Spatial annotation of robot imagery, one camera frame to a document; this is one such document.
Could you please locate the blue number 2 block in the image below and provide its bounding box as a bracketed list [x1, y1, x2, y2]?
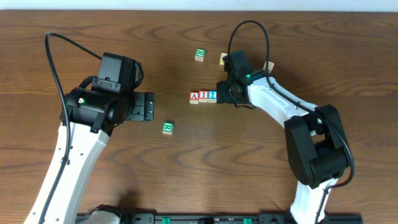
[208, 90, 217, 103]

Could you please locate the red letter I block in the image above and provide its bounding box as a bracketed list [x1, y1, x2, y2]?
[198, 90, 208, 103]

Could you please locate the red letter A block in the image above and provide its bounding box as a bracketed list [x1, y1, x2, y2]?
[189, 91, 199, 104]

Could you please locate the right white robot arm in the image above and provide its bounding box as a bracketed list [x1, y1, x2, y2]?
[216, 71, 354, 223]

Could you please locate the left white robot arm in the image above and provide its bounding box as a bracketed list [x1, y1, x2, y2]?
[25, 87, 155, 223]

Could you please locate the near green R block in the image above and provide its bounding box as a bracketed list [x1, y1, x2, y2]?
[162, 122, 174, 135]

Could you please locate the yellow letter block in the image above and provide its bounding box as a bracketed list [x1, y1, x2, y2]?
[220, 53, 228, 65]

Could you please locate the far green letter block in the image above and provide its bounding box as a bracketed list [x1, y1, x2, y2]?
[195, 49, 206, 62]

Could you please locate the plain wooden letter block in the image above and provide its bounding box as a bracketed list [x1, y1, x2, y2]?
[263, 62, 275, 73]

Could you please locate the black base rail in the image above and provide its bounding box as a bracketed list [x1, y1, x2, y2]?
[77, 204, 363, 224]

